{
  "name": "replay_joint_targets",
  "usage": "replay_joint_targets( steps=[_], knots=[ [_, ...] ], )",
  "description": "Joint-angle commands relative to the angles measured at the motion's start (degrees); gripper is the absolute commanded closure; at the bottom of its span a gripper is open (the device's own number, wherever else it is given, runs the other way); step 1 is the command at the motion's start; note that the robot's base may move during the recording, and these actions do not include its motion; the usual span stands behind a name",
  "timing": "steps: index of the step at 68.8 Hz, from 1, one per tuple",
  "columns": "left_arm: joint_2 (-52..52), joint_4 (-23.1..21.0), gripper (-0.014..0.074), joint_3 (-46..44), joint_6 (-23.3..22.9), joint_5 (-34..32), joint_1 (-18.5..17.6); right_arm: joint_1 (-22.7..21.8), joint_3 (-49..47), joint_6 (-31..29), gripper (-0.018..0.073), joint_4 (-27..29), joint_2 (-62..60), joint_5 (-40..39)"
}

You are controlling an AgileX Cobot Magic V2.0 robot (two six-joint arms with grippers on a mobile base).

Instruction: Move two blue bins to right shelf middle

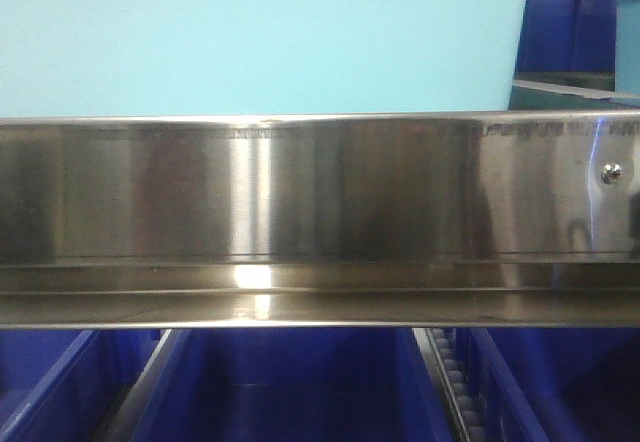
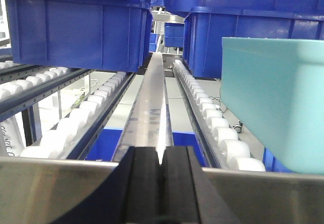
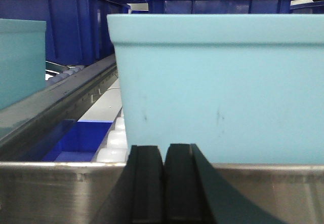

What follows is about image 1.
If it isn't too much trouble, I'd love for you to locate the dark blue crate lower left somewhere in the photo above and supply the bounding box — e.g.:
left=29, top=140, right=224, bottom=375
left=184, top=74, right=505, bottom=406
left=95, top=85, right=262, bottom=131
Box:
left=1, top=329, right=161, bottom=441

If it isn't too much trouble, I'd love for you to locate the dark blue crate upper right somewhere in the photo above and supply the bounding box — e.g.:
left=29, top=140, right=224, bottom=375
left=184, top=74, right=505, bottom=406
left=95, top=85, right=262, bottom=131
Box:
left=509, top=0, right=639, bottom=110

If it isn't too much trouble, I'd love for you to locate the dark blue crate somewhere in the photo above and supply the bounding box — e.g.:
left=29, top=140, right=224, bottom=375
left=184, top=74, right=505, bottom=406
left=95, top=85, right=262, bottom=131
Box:
left=133, top=327, right=451, bottom=441
left=509, top=0, right=639, bottom=110
left=453, top=328, right=639, bottom=441
left=1, top=329, right=161, bottom=441

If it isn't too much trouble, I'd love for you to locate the dark blue crate lower middle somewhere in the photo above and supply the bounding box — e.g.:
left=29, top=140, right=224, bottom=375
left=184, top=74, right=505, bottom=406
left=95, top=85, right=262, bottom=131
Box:
left=133, top=327, right=451, bottom=441

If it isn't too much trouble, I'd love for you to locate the silver rail screw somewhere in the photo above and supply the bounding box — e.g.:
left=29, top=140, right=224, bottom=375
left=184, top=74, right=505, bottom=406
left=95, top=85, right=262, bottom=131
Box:
left=600, top=163, right=623, bottom=185

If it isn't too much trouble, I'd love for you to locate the stainless steel shelf front rail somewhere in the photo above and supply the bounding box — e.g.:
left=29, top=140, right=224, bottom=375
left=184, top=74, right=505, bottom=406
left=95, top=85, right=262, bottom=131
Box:
left=1, top=110, right=639, bottom=328

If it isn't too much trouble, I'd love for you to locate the roller track lower right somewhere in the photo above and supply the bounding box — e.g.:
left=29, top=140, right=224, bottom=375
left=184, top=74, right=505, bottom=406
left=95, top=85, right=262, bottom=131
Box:
left=413, top=328, right=486, bottom=442

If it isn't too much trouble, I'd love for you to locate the dark blue crate lower right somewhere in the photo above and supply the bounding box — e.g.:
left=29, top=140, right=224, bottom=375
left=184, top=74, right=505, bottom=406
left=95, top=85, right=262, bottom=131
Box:
left=453, top=328, right=639, bottom=441

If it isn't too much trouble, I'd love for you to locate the light blue plastic bin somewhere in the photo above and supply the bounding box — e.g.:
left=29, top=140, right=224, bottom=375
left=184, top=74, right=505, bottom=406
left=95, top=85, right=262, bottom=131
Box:
left=1, top=0, right=525, bottom=116

